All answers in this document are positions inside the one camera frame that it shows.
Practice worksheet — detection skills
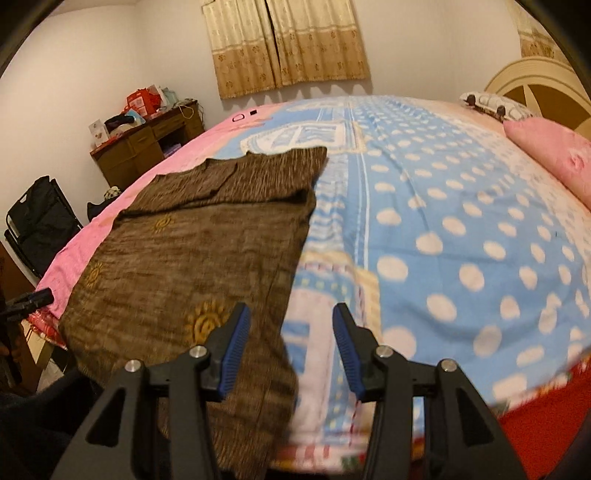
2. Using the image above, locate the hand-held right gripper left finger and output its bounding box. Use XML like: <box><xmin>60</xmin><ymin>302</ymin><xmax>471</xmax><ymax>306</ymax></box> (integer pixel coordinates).
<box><xmin>51</xmin><ymin>302</ymin><xmax>252</xmax><ymax>480</ymax></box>

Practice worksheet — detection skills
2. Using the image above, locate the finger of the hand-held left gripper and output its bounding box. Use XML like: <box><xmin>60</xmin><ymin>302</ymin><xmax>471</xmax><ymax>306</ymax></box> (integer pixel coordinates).
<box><xmin>0</xmin><ymin>288</ymin><xmax>55</xmax><ymax>319</ymax></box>

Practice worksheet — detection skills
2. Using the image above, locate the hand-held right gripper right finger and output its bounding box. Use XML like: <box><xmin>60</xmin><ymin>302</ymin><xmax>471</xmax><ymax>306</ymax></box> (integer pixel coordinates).
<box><xmin>332</xmin><ymin>302</ymin><xmax>527</xmax><ymax>480</ymax></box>

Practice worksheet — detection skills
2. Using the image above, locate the brown knitted garment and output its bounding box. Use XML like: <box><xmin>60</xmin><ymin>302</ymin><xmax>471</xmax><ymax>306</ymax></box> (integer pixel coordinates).
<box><xmin>58</xmin><ymin>146</ymin><xmax>328</xmax><ymax>480</ymax></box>

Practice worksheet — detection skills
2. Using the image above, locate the blue polka dot printed blanket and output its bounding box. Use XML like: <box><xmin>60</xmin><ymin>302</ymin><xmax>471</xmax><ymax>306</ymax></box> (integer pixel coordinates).
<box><xmin>28</xmin><ymin>95</ymin><xmax>591</xmax><ymax>472</ymax></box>

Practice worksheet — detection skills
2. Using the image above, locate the brown wooden desk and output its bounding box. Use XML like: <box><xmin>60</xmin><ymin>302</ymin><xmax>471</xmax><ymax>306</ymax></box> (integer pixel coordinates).
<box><xmin>90</xmin><ymin>99</ymin><xmax>206</xmax><ymax>190</ymax></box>

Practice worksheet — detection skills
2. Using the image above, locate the white box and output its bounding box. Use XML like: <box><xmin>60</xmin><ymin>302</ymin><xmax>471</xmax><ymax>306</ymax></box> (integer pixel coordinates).
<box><xmin>89</xmin><ymin>120</ymin><xmax>112</xmax><ymax>148</ymax></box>

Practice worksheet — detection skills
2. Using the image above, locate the dark cloth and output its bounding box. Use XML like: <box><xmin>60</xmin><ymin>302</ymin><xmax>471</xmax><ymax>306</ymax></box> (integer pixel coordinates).
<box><xmin>105</xmin><ymin>113</ymin><xmax>144</xmax><ymax>130</ymax></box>

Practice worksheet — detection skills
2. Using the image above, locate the red cloth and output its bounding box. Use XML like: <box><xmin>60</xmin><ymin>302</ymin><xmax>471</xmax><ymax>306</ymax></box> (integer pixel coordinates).
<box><xmin>499</xmin><ymin>355</ymin><xmax>591</xmax><ymax>480</ymax></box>

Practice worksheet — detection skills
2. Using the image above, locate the red paper bag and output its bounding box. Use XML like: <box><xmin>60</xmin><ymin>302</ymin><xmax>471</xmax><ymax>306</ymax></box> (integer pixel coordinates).
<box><xmin>126</xmin><ymin>88</ymin><xmax>162</xmax><ymax>116</ymax></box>

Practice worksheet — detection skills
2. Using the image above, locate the white patterned pillow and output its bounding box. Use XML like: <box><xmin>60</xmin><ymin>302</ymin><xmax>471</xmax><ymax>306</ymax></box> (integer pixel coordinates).
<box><xmin>459</xmin><ymin>91</ymin><xmax>536</xmax><ymax>123</ymax></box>

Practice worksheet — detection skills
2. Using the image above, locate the pink pillow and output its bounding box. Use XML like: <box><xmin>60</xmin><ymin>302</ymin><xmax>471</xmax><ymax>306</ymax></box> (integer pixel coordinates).
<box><xmin>503</xmin><ymin>117</ymin><xmax>591</xmax><ymax>208</ymax></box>

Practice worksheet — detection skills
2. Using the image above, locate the beige patterned curtain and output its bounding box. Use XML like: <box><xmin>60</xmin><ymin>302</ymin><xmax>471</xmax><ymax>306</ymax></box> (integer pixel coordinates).
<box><xmin>265</xmin><ymin>0</ymin><xmax>372</xmax><ymax>88</ymax></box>
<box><xmin>517</xmin><ymin>18</ymin><xmax>555</xmax><ymax>58</ymax></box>
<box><xmin>201</xmin><ymin>0</ymin><xmax>282</xmax><ymax>100</ymax></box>

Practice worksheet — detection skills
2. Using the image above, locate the beige wooden headboard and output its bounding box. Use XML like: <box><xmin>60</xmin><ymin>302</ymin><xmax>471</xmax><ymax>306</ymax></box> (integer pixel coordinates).
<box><xmin>485</xmin><ymin>58</ymin><xmax>591</xmax><ymax>139</ymax></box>

